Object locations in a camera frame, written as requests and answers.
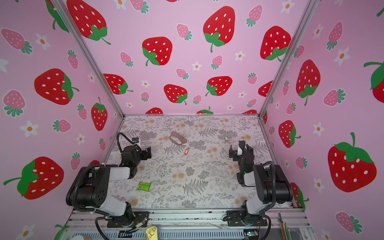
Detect metal key holder plate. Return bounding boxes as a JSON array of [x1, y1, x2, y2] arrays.
[[169, 131, 188, 146]]

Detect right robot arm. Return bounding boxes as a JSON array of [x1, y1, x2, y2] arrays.
[[223, 141, 294, 227]]

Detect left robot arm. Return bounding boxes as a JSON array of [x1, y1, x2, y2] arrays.
[[66, 133, 152, 230]]

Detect green packet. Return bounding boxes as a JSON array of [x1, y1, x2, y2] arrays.
[[137, 182, 152, 192]]

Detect coloured pencils bundle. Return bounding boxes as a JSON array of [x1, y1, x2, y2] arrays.
[[278, 213, 292, 240]]

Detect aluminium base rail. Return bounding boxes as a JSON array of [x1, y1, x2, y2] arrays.
[[60, 208, 316, 240]]

